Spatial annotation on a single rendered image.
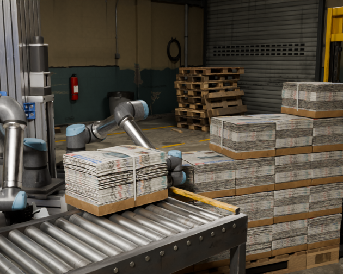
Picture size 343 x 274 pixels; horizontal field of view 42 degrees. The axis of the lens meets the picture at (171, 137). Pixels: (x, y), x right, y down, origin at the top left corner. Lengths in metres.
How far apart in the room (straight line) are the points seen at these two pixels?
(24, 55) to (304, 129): 1.78
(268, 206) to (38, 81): 1.63
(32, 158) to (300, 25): 8.45
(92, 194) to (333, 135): 1.86
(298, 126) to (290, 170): 0.30
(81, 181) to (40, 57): 0.85
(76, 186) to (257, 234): 1.43
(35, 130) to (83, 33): 7.39
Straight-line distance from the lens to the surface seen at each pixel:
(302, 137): 3.02
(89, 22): 9.96
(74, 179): 2.00
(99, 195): 1.85
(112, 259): 1.51
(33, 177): 2.31
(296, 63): 10.16
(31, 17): 2.62
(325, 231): 3.35
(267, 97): 10.61
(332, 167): 3.24
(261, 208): 2.96
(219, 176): 2.75
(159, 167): 2.00
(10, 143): 1.90
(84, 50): 9.85
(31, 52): 2.54
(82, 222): 1.86
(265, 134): 2.86
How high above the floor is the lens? 1.44
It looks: 10 degrees down
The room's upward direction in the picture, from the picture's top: straight up
